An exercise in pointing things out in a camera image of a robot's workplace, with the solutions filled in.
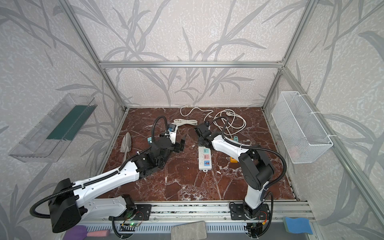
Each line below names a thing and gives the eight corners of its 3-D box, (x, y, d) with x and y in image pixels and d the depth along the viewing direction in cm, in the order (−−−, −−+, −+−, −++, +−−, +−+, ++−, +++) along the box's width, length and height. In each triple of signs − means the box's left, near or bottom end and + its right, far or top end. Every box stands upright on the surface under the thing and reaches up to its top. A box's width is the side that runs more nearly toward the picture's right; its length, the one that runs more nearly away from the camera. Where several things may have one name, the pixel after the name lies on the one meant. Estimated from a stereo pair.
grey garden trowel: (121, 163, 92) (120, 161, 90) (123, 136, 106) (121, 133, 103) (131, 161, 94) (129, 159, 91) (131, 134, 107) (129, 131, 105)
